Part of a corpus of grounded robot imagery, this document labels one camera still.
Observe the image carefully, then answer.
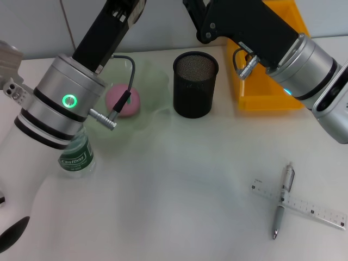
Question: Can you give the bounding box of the wrist connector cable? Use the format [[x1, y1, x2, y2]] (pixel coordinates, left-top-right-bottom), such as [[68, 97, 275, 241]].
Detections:
[[89, 54, 136, 132], [232, 47, 258, 80]]

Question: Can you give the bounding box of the green glass fruit plate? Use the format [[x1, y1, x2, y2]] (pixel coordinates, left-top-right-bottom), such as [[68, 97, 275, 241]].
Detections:
[[86, 54, 171, 140]]

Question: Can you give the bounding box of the black mesh pen cup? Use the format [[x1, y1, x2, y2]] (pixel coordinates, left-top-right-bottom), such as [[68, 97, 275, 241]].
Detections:
[[172, 51, 220, 119]]

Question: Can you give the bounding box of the yellow plastic storage bin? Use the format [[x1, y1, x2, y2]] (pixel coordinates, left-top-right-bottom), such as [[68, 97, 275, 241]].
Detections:
[[227, 0, 311, 111]]

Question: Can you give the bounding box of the right wrist connector cable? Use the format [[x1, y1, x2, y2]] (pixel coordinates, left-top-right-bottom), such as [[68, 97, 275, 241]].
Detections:
[[232, 47, 258, 80]]

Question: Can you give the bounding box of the clear plastic ruler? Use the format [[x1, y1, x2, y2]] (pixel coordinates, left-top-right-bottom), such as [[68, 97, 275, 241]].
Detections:
[[249, 178, 348, 231]]

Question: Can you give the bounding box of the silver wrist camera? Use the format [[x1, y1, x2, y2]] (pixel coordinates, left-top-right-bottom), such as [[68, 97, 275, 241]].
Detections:
[[0, 40, 26, 84], [312, 61, 348, 145]]

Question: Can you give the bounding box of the clear water bottle green label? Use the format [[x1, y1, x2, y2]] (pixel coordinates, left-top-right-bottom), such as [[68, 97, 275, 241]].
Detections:
[[58, 125, 96, 179]]

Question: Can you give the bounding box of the pink peach toy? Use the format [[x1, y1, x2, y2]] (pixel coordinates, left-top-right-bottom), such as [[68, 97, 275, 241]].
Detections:
[[105, 83, 142, 118]]

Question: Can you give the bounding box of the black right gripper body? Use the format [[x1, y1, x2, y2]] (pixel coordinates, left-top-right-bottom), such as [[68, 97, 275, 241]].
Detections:
[[196, 0, 300, 69]]

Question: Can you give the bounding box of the silver ballpoint pen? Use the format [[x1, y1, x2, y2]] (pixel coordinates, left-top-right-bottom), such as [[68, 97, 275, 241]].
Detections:
[[272, 162, 296, 240]]

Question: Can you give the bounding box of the left wrist connector cable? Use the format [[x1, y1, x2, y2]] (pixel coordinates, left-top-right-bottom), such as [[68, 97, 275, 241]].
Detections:
[[89, 54, 136, 132]]

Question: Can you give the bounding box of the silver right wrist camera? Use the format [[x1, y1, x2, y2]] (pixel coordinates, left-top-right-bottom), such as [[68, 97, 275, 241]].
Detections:
[[312, 61, 348, 145]]

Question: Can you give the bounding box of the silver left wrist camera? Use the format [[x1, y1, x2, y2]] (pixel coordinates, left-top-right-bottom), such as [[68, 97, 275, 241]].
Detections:
[[0, 40, 26, 84]]

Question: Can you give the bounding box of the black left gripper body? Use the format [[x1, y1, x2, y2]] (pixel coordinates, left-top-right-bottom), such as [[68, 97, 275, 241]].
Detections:
[[72, 0, 148, 74]]

